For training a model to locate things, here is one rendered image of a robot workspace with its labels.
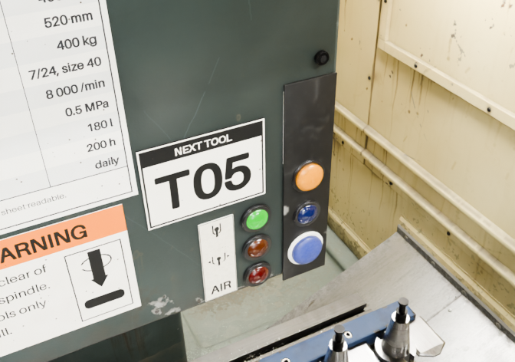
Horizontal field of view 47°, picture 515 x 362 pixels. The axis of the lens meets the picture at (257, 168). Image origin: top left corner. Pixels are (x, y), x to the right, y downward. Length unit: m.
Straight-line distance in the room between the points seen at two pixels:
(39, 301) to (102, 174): 0.11
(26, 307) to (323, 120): 0.26
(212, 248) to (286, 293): 1.44
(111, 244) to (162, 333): 1.13
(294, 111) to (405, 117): 1.15
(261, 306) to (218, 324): 0.15
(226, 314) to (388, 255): 0.53
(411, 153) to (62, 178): 1.28
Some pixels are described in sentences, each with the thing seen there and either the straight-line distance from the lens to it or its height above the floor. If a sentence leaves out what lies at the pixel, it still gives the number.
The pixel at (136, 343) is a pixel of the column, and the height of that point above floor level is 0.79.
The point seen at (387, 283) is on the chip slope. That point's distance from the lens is 1.68.
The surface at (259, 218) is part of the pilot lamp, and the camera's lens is 0.48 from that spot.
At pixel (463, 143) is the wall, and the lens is 1.44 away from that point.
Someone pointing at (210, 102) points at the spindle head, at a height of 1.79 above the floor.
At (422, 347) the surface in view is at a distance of 1.01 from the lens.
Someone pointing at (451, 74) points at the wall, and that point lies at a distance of 1.41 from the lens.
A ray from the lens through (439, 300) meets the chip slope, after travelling 1.62.
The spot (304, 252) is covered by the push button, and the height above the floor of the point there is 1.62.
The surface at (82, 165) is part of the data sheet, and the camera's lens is 0.41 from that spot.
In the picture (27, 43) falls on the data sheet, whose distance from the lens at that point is 0.37.
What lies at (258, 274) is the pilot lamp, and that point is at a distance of 0.53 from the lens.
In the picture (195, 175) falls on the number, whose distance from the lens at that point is 0.44.
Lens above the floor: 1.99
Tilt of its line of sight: 35 degrees down
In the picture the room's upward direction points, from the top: 1 degrees counter-clockwise
